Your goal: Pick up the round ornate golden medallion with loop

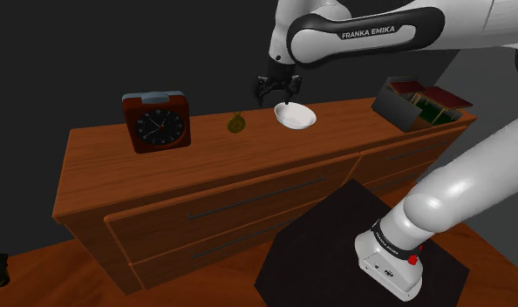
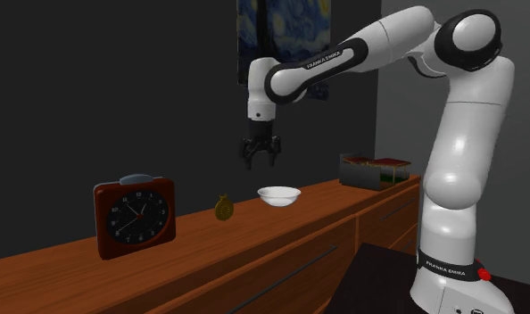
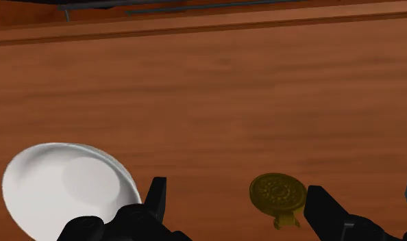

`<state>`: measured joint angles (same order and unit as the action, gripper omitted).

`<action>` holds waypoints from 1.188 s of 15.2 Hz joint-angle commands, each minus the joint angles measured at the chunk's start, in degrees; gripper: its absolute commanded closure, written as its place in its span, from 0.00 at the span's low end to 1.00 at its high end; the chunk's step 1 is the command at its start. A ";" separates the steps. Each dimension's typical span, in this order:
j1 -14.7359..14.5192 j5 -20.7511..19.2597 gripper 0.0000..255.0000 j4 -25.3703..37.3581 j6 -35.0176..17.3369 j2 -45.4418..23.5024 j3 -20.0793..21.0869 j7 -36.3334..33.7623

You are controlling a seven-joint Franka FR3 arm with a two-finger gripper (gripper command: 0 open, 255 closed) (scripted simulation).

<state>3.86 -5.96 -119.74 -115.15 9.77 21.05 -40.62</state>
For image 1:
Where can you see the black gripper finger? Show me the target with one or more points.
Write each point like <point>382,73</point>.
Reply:
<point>293,87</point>
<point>261,89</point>

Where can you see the wooden chest of drawers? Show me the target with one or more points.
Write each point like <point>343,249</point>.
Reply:
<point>191,178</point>

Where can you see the small gold round ornament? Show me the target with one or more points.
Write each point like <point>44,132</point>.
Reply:
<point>236,124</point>

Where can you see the red square alarm clock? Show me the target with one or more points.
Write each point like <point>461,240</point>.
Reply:
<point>157,123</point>

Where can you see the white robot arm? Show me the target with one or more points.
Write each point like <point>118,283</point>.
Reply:
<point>454,183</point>

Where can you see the white bowl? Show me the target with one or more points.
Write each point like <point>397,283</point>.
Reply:
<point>295,115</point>

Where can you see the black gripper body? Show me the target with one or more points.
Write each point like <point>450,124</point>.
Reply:
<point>278,73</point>

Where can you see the dark open box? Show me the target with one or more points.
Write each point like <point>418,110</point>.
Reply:
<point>401,108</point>

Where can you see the dark robot stand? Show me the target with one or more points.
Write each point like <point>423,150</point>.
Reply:
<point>327,255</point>

